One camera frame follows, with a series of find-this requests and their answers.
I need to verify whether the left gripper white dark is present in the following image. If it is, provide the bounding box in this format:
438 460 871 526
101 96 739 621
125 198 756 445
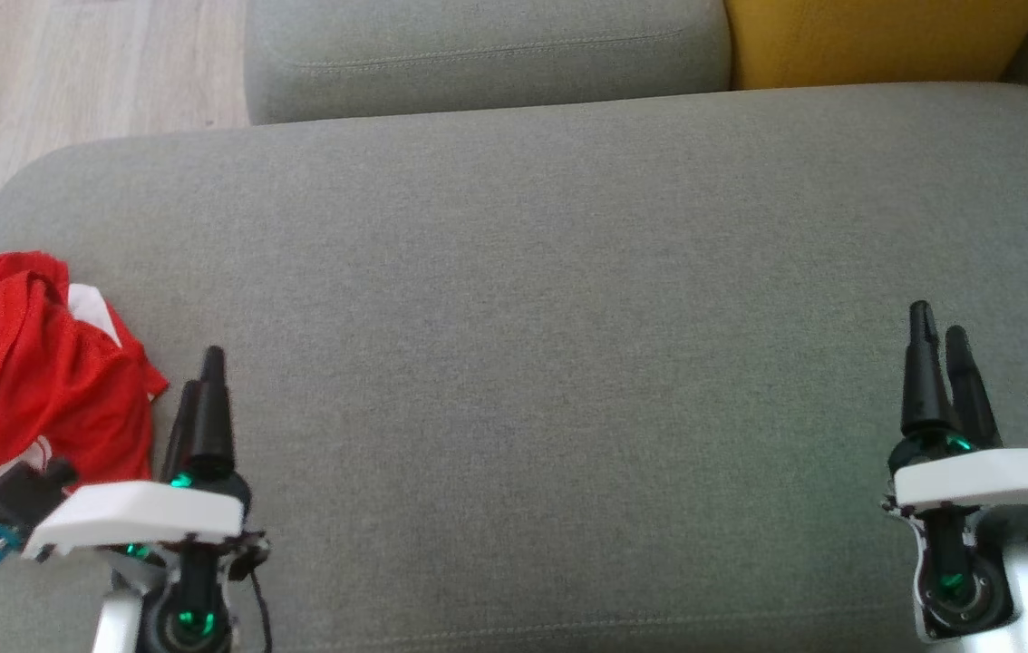
23 346 272 653

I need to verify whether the right gripper white dark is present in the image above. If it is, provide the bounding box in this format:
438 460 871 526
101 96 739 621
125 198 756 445
881 301 1028 640

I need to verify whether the red shirt with white trim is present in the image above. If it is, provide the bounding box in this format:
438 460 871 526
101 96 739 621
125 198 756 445
0 251 169 559

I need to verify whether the large grey sofa ottoman cushion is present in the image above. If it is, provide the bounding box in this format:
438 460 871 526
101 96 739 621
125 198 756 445
0 82 1028 653

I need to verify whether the large yellow sofa back cushion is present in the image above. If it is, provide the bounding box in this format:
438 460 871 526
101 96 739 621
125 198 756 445
724 0 1028 92

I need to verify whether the grey sofa seat cushion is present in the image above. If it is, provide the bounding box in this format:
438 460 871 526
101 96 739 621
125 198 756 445
244 0 732 126

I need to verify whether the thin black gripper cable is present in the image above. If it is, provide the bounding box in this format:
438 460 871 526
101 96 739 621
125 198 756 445
238 535 275 653

